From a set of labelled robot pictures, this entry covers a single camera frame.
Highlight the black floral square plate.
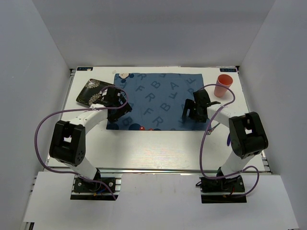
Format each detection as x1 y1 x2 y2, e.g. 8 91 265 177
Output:
76 79 112 106

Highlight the pink plastic cup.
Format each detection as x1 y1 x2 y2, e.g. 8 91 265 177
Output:
214 74 233 98

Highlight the blue cartoon print cloth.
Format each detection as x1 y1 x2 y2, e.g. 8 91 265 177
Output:
107 73 207 131

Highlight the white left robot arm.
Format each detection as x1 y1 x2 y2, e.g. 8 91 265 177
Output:
49 85 132 191

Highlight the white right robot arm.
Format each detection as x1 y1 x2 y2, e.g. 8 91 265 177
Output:
182 89 268 191

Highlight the silver fork pink band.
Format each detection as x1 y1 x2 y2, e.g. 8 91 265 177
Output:
207 123 220 135

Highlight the purple plastic knife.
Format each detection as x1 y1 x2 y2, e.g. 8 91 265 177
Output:
226 134 231 146

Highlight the left blue table label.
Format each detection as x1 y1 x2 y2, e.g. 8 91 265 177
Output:
76 67 93 71

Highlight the blue table label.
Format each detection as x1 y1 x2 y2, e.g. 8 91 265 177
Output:
76 67 93 71
220 68 237 72

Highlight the right blue table label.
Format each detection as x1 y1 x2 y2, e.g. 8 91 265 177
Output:
220 68 237 72

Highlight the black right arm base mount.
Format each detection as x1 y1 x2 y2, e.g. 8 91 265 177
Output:
196 176 247 204

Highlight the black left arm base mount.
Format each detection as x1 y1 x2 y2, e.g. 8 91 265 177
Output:
70 173 121 201

